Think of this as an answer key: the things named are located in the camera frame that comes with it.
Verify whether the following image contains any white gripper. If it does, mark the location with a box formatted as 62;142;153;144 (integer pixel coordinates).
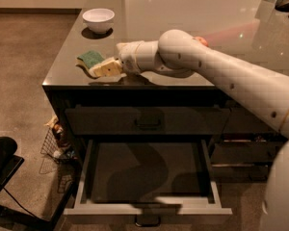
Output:
89;41;143;78

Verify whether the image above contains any green and yellow sponge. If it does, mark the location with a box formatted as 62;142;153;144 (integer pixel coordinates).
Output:
76;51;104;70

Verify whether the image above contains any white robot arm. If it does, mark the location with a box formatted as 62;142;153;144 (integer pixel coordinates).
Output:
90;30;289;231

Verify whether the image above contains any closed dark top drawer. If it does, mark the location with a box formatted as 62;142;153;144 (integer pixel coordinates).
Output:
66;106;230;135

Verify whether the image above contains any dark drawer cabinet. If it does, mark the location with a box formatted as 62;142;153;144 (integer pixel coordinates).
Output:
43;0;289;231

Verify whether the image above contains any open grey middle drawer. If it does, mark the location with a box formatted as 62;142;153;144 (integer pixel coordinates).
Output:
65;141;232;227

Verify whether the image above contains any right dark drawer stack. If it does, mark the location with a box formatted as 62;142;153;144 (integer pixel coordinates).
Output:
208;97;287;183

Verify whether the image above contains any white ceramic bowl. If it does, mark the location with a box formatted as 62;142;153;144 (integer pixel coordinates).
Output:
82;8;115;35

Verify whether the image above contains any red apple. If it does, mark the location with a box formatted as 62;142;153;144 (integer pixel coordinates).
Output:
195;37;209;47

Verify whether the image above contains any black chair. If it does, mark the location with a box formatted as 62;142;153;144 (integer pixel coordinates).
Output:
0;137;76;231

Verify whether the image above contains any wire basket with items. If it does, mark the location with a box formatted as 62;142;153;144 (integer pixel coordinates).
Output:
40;115;76;163

